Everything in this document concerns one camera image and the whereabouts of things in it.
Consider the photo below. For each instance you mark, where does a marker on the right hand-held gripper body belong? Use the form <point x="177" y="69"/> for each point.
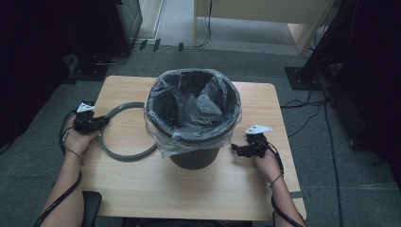
<point x="257" y="146"/>

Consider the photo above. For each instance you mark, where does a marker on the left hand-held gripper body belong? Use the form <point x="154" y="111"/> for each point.
<point x="86" y="124"/>

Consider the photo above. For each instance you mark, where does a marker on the dark grey trash bin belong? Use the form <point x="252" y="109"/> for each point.
<point x="195" y="160"/>

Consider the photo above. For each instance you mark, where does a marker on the clear plastic bag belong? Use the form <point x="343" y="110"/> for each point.
<point x="189" y="107"/>

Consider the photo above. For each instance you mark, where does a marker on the person's left hand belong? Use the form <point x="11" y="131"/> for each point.
<point x="77" y="142"/>

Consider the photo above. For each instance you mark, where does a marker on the person's right hand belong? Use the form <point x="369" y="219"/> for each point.
<point x="269" y="167"/>

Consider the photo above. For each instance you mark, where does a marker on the thin grey wrist band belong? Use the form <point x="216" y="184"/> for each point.
<point x="75" y="153"/>
<point x="275" y="180"/>

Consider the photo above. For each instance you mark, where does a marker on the black stand base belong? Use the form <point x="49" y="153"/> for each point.
<point x="88" y="72"/>

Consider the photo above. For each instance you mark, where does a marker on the grey tape piece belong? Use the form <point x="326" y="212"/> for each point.
<point x="298" y="194"/>

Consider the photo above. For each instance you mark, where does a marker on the black metal stand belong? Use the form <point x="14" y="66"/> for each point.
<point x="302" y="78"/>

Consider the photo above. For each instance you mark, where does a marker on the black chair armrest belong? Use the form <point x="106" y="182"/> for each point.
<point x="92" y="208"/>

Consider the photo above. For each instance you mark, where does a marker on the black floor tape strip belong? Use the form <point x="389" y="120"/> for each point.
<point x="143" y="44"/>
<point x="181" y="47"/>
<point x="157" y="44"/>

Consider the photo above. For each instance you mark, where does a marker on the dark curtain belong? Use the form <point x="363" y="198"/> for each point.
<point x="378" y="94"/>
<point x="25" y="63"/>

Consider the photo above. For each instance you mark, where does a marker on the beige wooden desk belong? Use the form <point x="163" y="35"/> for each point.
<point x="252" y="9"/>

